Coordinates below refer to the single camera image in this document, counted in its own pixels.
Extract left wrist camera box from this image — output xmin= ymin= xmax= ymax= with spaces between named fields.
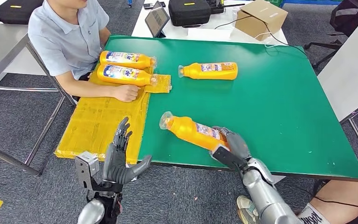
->
xmin=74 ymin=151 xmax=101 ymax=191

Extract white cable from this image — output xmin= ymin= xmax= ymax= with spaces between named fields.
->
xmin=254 ymin=31 xmax=288 ymax=49

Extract black handheld radio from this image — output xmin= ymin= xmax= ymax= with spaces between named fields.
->
xmin=207 ymin=0 xmax=246 ymax=14

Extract yellow taped cardboard mat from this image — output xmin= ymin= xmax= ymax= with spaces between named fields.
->
xmin=54 ymin=63 xmax=172 ymax=165

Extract white printed sock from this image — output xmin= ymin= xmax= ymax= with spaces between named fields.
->
xmin=297 ymin=203 xmax=331 ymax=224

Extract white table leg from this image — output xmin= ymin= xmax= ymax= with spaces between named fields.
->
xmin=270 ymin=175 xmax=287 ymax=185

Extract grey sneaker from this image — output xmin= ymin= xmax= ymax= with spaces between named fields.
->
xmin=236 ymin=195 xmax=262 ymax=224

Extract black case with yellow label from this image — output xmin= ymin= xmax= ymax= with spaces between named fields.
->
xmin=168 ymin=0 xmax=212 ymax=27
xmin=0 ymin=0 xmax=44 ymax=25

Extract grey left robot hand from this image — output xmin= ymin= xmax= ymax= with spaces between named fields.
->
xmin=102 ymin=117 xmax=153 ymax=185

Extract pale grey table steel legs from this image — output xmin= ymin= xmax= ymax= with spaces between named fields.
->
xmin=316 ymin=11 xmax=358 ymax=158

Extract white table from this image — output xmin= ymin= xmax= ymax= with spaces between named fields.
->
xmin=131 ymin=0 xmax=288 ymax=46
xmin=0 ymin=0 xmax=59 ymax=77

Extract person's bare leg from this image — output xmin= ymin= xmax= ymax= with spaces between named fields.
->
xmin=310 ymin=162 xmax=358 ymax=224

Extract orange detergent bottle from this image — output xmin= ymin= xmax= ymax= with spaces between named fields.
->
xmin=178 ymin=62 xmax=239 ymax=81
xmin=158 ymin=111 xmax=231 ymax=152
xmin=96 ymin=63 xmax=158 ymax=87
xmin=99 ymin=50 xmax=158 ymax=70

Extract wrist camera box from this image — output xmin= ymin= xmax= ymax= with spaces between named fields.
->
xmin=74 ymin=151 xmax=101 ymax=191
xmin=210 ymin=145 xmax=248 ymax=171

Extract grey tablet on stand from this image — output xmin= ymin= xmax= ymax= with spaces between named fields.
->
xmin=144 ymin=5 xmax=170 ymax=38

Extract black cable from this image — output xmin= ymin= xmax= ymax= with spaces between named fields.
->
xmin=213 ymin=14 xmax=308 ymax=57

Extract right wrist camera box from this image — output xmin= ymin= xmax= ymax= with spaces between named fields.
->
xmin=210 ymin=145 xmax=248 ymax=171

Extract person's right hand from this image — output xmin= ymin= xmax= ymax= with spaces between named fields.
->
xmin=112 ymin=84 xmax=141 ymax=103

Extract seated person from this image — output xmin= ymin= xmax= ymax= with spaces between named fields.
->
xmin=28 ymin=0 xmax=141 ymax=103

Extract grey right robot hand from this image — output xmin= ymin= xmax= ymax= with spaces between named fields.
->
xmin=211 ymin=126 xmax=252 ymax=161

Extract black office chair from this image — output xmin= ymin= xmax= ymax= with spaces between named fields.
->
xmin=304 ymin=0 xmax=358 ymax=70

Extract brown cardboard box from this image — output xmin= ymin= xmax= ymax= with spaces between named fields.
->
xmin=234 ymin=0 xmax=289 ymax=42

